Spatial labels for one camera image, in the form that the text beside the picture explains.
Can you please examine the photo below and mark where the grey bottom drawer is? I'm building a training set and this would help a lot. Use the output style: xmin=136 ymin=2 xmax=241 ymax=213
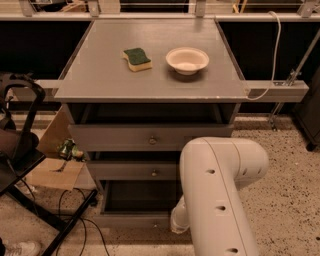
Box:
xmin=94 ymin=180 xmax=182 ymax=228

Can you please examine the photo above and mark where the grey drawer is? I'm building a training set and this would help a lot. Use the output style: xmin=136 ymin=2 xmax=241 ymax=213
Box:
xmin=69 ymin=124 xmax=234 ymax=152
xmin=87 ymin=161 xmax=179 ymax=180
xmin=94 ymin=180 xmax=182 ymax=228

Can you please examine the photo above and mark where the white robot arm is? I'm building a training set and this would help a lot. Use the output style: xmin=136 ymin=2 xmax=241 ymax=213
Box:
xmin=171 ymin=137 xmax=269 ymax=256

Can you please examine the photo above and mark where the grey drawer cabinet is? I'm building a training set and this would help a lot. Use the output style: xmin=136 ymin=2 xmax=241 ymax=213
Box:
xmin=53 ymin=17 xmax=249 ymax=229

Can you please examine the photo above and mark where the grey top drawer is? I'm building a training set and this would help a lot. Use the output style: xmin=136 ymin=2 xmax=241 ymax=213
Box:
xmin=69 ymin=124 xmax=234 ymax=152

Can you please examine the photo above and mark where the grey middle drawer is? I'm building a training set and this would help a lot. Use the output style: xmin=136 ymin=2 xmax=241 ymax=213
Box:
xmin=87 ymin=161 xmax=179 ymax=180

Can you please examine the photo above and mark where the green yellow sponge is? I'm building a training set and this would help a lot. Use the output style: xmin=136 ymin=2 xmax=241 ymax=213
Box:
xmin=123 ymin=48 xmax=152 ymax=72

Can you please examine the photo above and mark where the white bowl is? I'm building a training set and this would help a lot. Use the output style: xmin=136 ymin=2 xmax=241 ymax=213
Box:
xmin=166 ymin=47 xmax=209 ymax=75

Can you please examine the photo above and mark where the green crumpled packet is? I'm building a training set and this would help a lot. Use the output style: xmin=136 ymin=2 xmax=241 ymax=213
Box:
xmin=58 ymin=139 xmax=84 ymax=161

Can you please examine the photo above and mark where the brown cardboard sheet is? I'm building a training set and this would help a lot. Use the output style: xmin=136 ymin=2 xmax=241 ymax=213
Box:
xmin=26 ymin=109 xmax=84 ymax=190

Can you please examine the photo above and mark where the black chair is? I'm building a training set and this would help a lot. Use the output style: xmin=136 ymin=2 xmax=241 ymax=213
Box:
xmin=0 ymin=72 xmax=97 ymax=256

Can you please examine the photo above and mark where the metal diagonal strut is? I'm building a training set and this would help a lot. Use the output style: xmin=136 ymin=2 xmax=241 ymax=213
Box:
xmin=268 ymin=28 xmax=320 ymax=131

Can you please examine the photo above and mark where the dark cabinet at right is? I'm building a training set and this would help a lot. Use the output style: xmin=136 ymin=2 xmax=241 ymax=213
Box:
xmin=294 ymin=66 xmax=320 ymax=151

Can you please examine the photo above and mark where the white sneaker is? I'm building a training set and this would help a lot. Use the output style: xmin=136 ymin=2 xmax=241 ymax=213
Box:
xmin=3 ymin=241 xmax=41 ymax=256

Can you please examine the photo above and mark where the grey metal rail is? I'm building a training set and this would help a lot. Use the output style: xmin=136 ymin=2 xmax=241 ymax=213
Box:
xmin=39 ymin=80 xmax=308 ymax=103

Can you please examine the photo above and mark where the black floor cable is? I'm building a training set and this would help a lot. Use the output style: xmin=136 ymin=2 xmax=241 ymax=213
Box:
xmin=54 ymin=187 xmax=111 ymax=256

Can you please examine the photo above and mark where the white cable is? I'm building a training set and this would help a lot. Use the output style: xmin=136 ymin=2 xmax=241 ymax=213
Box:
xmin=245 ymin=11 xmax=282 ymax=102

